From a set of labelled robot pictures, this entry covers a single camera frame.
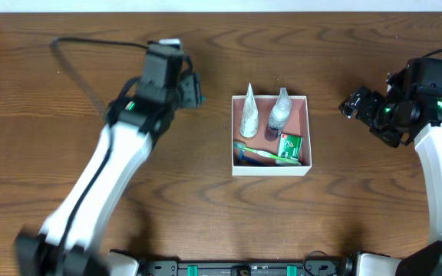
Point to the white box with pink interior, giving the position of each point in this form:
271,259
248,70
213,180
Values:
296,126

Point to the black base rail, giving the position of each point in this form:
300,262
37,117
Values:
318,266

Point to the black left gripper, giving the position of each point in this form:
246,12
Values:
190,90

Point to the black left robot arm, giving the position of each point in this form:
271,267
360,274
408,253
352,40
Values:
68,242

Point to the clear bottle with blue liquid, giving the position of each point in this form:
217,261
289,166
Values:
278,116

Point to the white tube with gold cap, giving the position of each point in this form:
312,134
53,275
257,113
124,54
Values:
249,123

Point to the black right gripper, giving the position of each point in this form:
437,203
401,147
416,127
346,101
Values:
361,104

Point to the green Dettol soap box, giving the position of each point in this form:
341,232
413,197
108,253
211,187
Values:
290,146

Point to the green and white toothbrush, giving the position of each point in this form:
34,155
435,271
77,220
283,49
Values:
242,146

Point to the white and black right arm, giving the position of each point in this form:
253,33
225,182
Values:
427,141

